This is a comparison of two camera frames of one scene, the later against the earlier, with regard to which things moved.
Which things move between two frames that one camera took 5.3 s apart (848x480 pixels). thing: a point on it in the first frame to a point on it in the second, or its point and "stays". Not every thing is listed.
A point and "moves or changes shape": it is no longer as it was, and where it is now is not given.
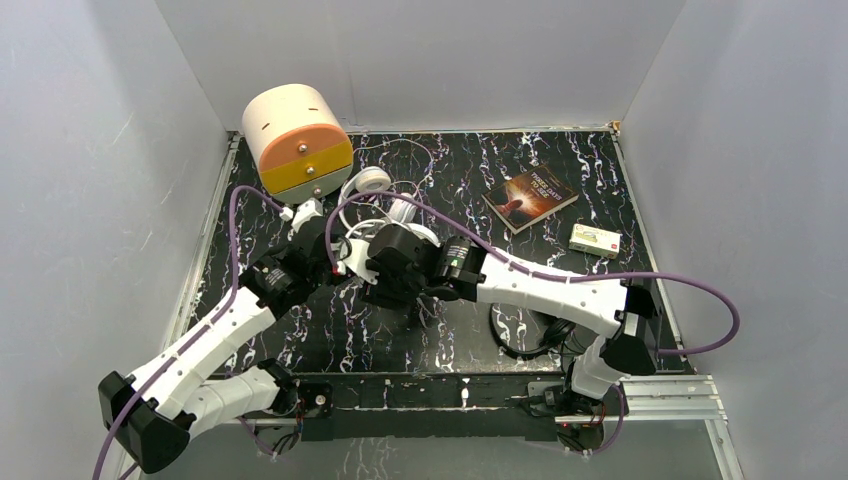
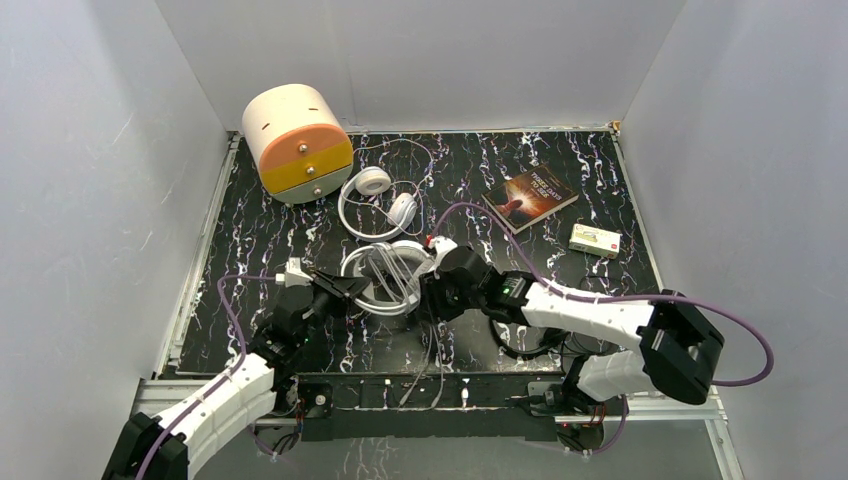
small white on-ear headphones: x=372 y=179 stays
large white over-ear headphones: x=398 y=215 moves or changes shape
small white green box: x=593 y=240 stays
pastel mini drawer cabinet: x=305 y=154 stays
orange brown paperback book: x=529 y=198 stays
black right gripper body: x=397 y=290 to x=444 y=300
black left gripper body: x=308 y=234 to x=333 y=286
